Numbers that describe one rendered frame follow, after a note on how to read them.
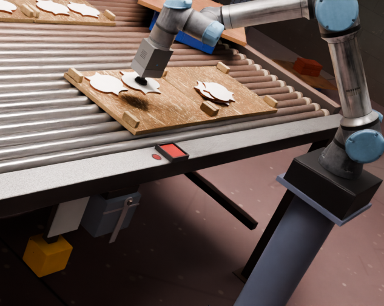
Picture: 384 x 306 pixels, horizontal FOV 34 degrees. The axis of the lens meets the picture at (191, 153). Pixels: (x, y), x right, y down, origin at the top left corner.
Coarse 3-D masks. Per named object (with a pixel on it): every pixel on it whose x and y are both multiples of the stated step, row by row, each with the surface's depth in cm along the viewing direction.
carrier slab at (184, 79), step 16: (176, 80) 236; (192, 80) 242; (208, 80) 249; (224, 80) 257; (192, 96) 229; (240, 96) 248; (256, 96) 255; (224, 112) 227; (240, 112) 233; (256, 112) 240; (272, 112) 250
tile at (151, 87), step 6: (120, 72) 202; (126, 72) 203; (132, 72) 205; (126, 78) 199; (132, 78) 202; (150, 78) 208; (126, 84) 196; (132, 84) 198; (138, 84) 200; (150, 84) 204; (156, 84) 206; (138, 90) 198; (144, 90) 198; (150, 90) 200; (156, 90) 202
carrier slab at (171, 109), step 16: (160, 80) 230; (96, 96) 198; (112, 96) 202; (128, 96) 207; (144, 96) 212; (160, 96) 217; (176, 96) 223; (112, 112) 193; (144, 112) 201; (160, 112) 206; (176, 112) 211; (192, 112) 216; (128, 128) 190; (144, 128) 192; (160, 128) 197; (176, 128) 204
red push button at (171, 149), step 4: (168, 144) 190; (172, 144) 191; (164, 148) 187; (168, 148) 188; (172, 148) 189; (176, 148) 190; (168, 152) 186; (172, 152) 187; (176, 152) 188; (180, 152) 189; (172, 156) 185; (176, 156) 186
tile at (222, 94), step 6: (204, 84) 237; (210, 84) 238; (216, 84) 241; (204, 90) 232; (210, 90) 233; (216, 90) 235; (222, 90) 238; (216, 96) 231; (222, 96) 233; (228, 96) 235; (234, 102) 234
